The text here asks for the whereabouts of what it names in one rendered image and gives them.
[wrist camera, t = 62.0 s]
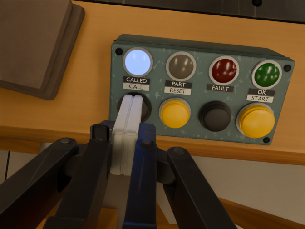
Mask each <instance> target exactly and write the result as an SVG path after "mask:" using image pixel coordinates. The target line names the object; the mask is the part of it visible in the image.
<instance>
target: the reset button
mask: <svg viewBox="0 0 305 229"><path fill-rule="evenodd" d="M189 116H190V114H189V109H188V107H187V105H186V104H185V103H183V102H182V101H179V100H171V101H168V102H167V103H166V104H165V105H164V106H163V107H162V110H161V118H162V121H163V123H164V124H165V125H166V126H168V127H170V128H180V127H182V126H184V125H185V124H186V123H187V122H188V120H189Z"/></svg>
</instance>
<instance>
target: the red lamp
mask: <svg viewBox="0 0 305 229"><path fill-rule="evenodd" d="M236 71H237V69H236V64H235V63H234V62H233V61H232V60H230V59H221V60H219V61H217V62H216V63H215V64H214V66H213V68H212V76H213V78H214V80H215V81H217V82H219V83H227V82H229V81H231V80H232V79H233V78H234V77H235V75H236Z"/></svg>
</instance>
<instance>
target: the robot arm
mask: <svg viewBox="0 0 305 229"><path fill-rule="evenodd" d="M142 103H143V97H142V96H140V95H135V96H132V95H127V94H126V95H125V96H124V98H123V101H122V104H121V107H120V110H119V113H118V116H117V119H116V121H111V120H104V121H103V122H101V123H100V124H94V125H92V126H90V140H89V142H88V143H85V144H77V141H76V140H75V139H72V138H68V137H66V138H61V139H58V140H56V141H55V142H54V143H52V144H51V145H50V146H48V147H47V148H46V149H45V150H43V151H42V152H41V153H39V154H38V155H37V156H36V157H34V158H33V159H32V160H31V161H30V162H28V163H27V164H26V165H24V166H23V167H22V168H21V169H19V170H18V171H17V172H15V173H14V174H13V175H12V176H10V177H9V178H8V179H7V180H6V181H4V182H3V183H2V184H0V229H36V228H37V227H38V225H39V224H40V223H41V222H42V221H43V220H44V218H45V217H46V216H47V215H48V214H49V212H50V211H51V210H52V209H53V208H54V207H55V205H56V204H57V203H58V202H59V201H60V200H61V199H62V200H61V202H60V205H59V207H58V209H57V211H56V213H55V215H54V216H49V217H48V218H47V220H46V222H45V224H44V226H43V228H42V229H96V227H97V223H98V219H99V215H100V211H101V208H102V204H103V199H104V196H105V192H106V188H107V185H108V180H109V176H110V172H111V173H112V174H115V175H120V174H124V175H125V176H131V178H130V184H129V190H128V198H127V205H126V211H125V217H124V222H123V225H122V229H157V224H156V186H157V182H159V183H162V184H163V189H164V192H165V194H166V197H167V199H168V202H169V204H170V207H171V209H172V212H173V214H174V217H175V219H176V222H177V224H178V227H179V229H238V228H237V227H236V225H235V223H234V222H233V220H232V219H231V217H230V216H229V214H228V213H227V211H226V209H225V208H224V206H223V205H222V203H221V202H220V200H219V198H218V197H217V195H216V194H215V192H214V191H213V189H212V188H211V186H210V185H209V183H208V181H207V180H206V178H205V177H204V175H203V174H202V172H201V171H200V169H199V168H198V166H197V164H196V163H195V161H194V159H193V158H192V156H191V155H190V153H189V152H188V151H187V150H186V149H184V148H182V147H171V148H169V149H168V150H167V151H164V150H162V149H160V148H158V147H157V144H156V126H155V125H154V124H148V123H141V115H142Z"/></svg>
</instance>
